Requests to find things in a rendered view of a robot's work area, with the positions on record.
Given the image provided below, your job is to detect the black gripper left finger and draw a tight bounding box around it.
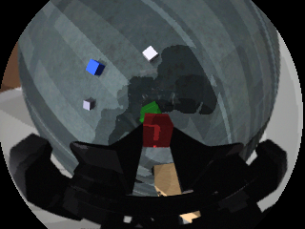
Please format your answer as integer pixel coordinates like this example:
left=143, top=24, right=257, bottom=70
left=70, top=123, right=144, bottom=196

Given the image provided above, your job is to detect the small white block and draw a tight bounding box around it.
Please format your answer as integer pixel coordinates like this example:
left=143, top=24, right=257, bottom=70
left=142, top=46, right=157, bottom=62

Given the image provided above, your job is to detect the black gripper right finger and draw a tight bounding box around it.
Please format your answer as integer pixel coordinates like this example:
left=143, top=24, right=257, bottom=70
left=171, top=126, right=244, bottom=194

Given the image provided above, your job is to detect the small blue cube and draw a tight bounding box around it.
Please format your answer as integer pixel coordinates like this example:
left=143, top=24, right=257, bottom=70
left=87, top=59, right=106, bottom=75

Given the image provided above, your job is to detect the green block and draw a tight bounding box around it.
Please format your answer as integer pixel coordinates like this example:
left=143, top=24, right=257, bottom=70
left=140, top=104, right=161, bottom=123
left=141, top=102, right=156, bottom=114

